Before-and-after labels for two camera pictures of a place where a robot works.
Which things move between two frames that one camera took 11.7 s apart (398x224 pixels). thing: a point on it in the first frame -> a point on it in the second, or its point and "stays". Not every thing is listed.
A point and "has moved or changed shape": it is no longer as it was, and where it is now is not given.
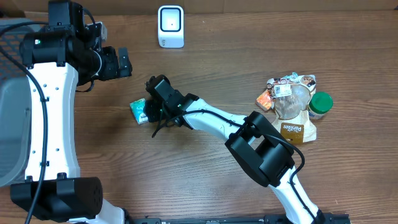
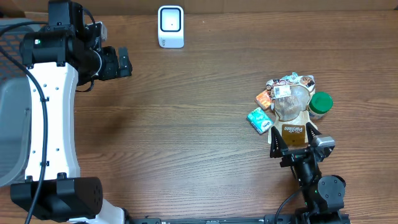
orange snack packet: [263, 101] stays
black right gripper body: [157, 110] -> [306, 170]
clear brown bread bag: [291, 96] stays
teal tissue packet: [139, 109] has moved or changed shape
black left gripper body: [110, 66] stays
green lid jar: [320, 103] stays
